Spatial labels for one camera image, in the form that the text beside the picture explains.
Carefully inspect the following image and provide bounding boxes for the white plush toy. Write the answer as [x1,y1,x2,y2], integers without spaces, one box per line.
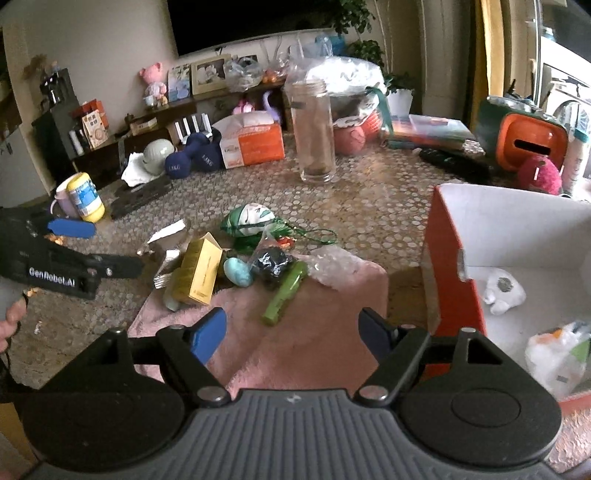
[482,268,527,316]

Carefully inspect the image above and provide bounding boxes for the white plant pot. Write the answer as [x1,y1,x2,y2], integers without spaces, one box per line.
[387,89,414,117]

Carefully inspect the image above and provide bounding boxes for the teal egg-shaped object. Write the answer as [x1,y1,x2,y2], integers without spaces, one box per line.
[222,257,254,288]

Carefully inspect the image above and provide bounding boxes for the lilac mug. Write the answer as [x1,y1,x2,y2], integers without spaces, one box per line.
[49,173,81,220]

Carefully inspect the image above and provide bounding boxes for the pink fuzzy ball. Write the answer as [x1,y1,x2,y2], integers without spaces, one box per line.
[517,155,562,196]

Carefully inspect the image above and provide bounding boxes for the clear bubble wrap bag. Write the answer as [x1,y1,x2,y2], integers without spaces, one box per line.
[301,245,366,290]

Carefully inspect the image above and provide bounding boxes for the navy dumbbell right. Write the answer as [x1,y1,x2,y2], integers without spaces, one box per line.
[185,128,225,173]

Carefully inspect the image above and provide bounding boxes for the green white pouch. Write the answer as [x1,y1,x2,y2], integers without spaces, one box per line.
[221,203,276,238]

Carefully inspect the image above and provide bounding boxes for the small orange toy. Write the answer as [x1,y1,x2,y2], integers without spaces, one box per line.
[276,236,296,251]

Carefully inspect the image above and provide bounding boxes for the yellow blue bottle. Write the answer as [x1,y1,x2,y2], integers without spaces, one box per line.
[66,172,105,223]

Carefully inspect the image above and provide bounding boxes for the pale green round helmet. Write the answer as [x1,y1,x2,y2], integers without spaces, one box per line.
[142,139,175,176]

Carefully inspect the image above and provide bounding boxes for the tall glass jar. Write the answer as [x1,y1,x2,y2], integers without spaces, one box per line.
[286,80,337,184]

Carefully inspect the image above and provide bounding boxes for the red white cardboard box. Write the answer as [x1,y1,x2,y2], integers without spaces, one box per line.
[421,183,590,414]

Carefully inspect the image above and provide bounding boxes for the person's left hand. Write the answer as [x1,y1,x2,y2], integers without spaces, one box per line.
[0,295,28,353]

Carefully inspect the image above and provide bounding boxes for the pink pig figurine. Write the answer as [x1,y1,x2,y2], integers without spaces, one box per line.
[138,62,168,108]

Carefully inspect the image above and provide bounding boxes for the black television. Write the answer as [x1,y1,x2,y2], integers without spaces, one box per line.
[167,0,341,56]

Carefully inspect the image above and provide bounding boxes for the purple kettlebell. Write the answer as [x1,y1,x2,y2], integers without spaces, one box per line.
[263,90,281,124]

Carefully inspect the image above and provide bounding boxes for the pink fuzzy towel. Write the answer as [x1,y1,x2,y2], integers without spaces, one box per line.
[127,260,390,400]

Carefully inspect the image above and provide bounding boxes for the yellow small box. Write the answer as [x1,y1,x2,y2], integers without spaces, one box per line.
[172,232,222,305]

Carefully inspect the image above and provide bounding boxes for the dark flat tray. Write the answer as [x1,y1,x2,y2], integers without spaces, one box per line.
[110,175,172,220]

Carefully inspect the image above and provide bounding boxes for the white orange plastic bag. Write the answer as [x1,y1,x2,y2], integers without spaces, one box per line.
[525,321,590,400]

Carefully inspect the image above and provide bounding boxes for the stack of books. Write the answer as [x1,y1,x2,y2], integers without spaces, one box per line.
[385,114,475,150]

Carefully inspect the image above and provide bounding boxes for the framed photo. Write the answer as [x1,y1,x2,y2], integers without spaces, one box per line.
[190,55,231,96]

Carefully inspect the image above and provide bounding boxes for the orange tissue box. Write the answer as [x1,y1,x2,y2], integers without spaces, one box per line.
[213,111,286,169]

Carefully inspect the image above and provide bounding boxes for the green plastic bottle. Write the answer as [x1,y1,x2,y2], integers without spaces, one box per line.
[263,260,308,326]

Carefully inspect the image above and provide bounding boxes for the black item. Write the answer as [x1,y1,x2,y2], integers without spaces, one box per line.
[249,230,294,289]

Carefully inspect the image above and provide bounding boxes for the black remote control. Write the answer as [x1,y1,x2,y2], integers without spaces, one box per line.
[419,149,492,185]

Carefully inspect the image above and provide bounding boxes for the large clear plastic bag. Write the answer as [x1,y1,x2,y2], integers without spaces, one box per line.
[284,56,387,120]

